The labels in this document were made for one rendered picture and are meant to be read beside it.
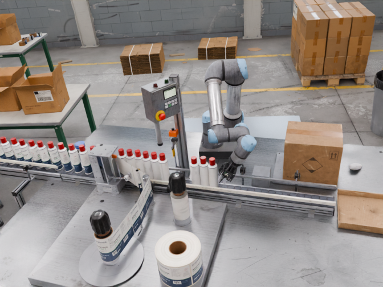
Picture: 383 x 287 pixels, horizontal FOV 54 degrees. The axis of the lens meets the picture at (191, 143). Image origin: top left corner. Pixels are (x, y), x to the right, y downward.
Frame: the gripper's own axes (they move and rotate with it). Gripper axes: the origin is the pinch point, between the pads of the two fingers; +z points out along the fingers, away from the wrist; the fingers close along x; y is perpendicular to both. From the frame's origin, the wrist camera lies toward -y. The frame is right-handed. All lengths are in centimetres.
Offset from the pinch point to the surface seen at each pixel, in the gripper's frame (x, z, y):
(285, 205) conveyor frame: 34.9, -12.2, 6.0
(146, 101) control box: -56, -22, -1
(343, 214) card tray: 62, -24, 4
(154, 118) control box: -48, -16, 1
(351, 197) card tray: 66, -26, -11
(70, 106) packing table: -135, 96, -99
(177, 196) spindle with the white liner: -18.4, -4.6, 31.6
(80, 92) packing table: -141, 99, -127
